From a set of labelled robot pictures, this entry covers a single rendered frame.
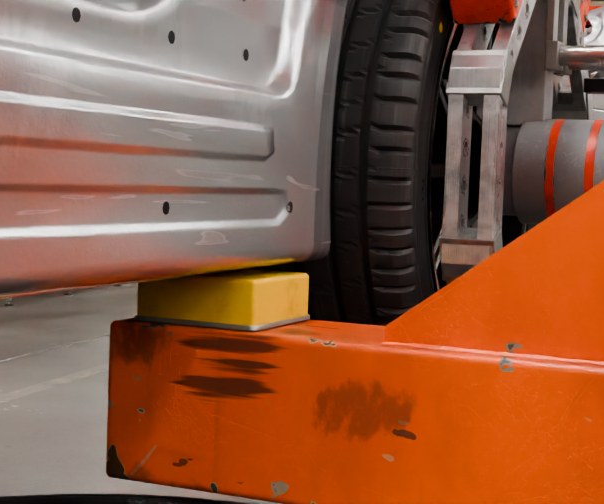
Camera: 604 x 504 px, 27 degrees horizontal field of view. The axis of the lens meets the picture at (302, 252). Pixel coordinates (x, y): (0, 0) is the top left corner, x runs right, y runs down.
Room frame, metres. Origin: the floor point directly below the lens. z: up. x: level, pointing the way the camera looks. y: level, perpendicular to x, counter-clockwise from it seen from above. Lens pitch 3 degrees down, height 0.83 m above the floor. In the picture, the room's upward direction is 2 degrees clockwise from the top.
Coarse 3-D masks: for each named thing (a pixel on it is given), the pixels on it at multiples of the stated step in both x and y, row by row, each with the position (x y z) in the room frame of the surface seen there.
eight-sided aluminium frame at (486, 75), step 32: (576, 0) 1.76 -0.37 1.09; (480, 32) 1.49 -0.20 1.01; (512, 32) 1.46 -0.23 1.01; (576, 32) 1.79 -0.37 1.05; (480, 64) 1.43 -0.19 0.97; (512, 64) 1.45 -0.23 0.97; (448, 96) 1.44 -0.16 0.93; (480, 96) 1.43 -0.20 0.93; (576, 96) 1.86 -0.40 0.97; (448, 128) 1.44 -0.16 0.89; (448, 160) 1.44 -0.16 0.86; (448, 192) 1.44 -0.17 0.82; (480, 192) 1.43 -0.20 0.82; (448, 224) 1.44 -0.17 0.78; (480, 224) 1.43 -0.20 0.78; (448, 256) 1.44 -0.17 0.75; (480, 256) 1.42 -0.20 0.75
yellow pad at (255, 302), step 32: (160, 288) 1.24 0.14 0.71; (192, 288) 1.23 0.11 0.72; (224, 288) 1.21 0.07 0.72; (256, 288) 1.20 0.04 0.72; (288, 288) 1.27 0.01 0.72; (160, 320) 1.24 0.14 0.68; (192, 320) 1.22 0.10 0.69; (224, 320) 1.21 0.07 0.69; (256, 320) 1.20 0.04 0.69; (288, 320) 1.27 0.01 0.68
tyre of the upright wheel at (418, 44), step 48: (384, 0) 1.48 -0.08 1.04; (432, 0) 1.47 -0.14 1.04; (384, 48) 1.44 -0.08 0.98; (432, 48) 1.46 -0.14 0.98; (336, 96) 1.45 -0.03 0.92; (384, 96) 1.42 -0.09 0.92; (432, 96) 1.46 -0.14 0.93; (336, 144) 1.43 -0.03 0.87; (384, 144) 1.41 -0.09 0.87; (336, 192) 1.43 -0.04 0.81; (384, 192) 1.41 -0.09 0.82; (336, 240) 1.44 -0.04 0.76; (384, 240) 1.42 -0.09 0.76; (336, 288) 1.48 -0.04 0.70; (384, 288) 1.45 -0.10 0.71; (432, 288) 1.49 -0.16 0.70
